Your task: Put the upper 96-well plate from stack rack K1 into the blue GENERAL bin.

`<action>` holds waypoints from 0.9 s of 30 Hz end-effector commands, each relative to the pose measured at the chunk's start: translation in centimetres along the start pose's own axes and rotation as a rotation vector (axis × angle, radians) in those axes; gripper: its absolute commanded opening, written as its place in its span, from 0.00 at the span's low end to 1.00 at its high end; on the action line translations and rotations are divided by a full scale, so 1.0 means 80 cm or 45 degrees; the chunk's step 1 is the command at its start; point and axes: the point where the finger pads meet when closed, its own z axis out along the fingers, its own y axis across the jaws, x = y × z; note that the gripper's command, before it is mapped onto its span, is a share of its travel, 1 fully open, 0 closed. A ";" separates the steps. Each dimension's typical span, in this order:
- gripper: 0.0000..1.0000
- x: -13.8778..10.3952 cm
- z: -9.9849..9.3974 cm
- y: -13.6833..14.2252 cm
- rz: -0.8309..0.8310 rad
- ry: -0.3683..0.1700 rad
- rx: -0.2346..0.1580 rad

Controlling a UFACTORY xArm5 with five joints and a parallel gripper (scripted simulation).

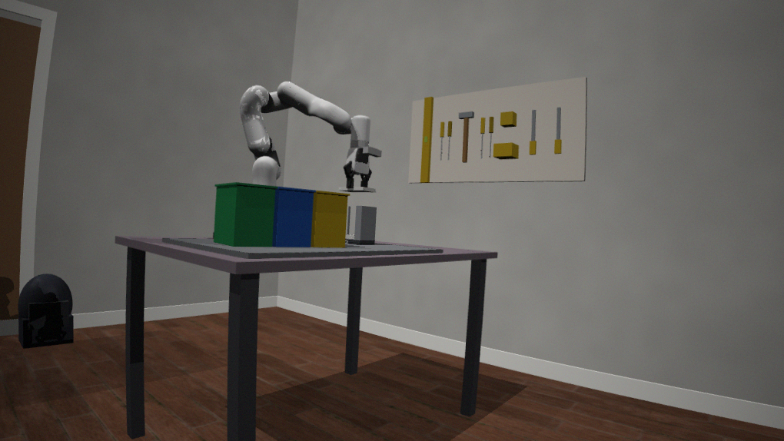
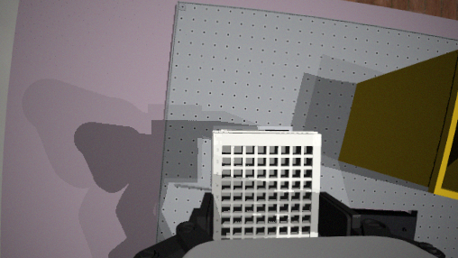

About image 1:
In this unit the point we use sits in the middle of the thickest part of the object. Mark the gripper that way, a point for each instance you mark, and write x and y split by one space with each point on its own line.
360 164

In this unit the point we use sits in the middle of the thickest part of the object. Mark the blue bin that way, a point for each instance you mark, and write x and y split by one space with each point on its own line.
293 209

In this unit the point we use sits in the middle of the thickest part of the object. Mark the yellow open-top bin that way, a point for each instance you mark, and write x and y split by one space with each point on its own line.
329 219

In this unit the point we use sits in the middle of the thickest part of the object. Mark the green open-top bin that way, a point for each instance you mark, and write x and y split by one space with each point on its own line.
244 215

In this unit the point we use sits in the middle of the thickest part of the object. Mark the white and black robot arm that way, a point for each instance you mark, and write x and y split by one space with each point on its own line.
257 100

